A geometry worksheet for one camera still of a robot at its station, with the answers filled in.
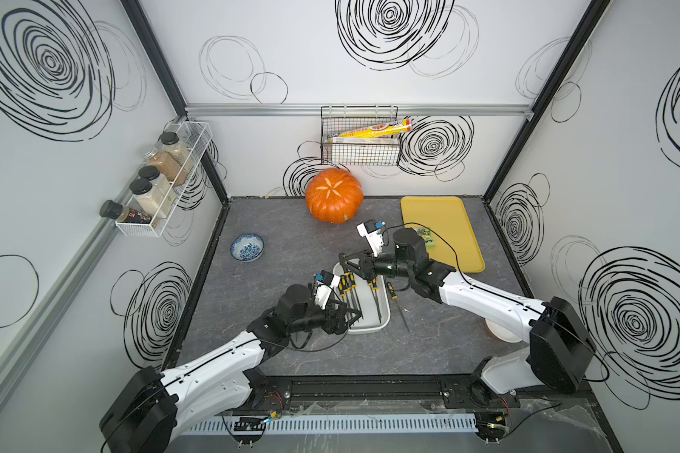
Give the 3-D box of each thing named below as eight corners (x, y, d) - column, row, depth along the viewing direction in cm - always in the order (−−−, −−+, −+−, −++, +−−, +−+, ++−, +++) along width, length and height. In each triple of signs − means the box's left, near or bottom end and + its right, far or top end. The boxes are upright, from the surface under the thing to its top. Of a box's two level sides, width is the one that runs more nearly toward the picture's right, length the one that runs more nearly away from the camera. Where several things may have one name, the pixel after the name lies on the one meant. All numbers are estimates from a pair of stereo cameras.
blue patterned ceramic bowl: (230, 265, 102) (226, 257, 98) (238, 241, 109) (234, 233, 105) (262, 265, 102) (259, 257, 98) (268, 241, 109) (265, 233, 105)
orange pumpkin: (326, 237, 109) (324, 210, 97) (303, 207, 119) (299, 180, 107) (365, 217, 115) (367, 190, 103) (340, 191, 125) (340, 163, 114)
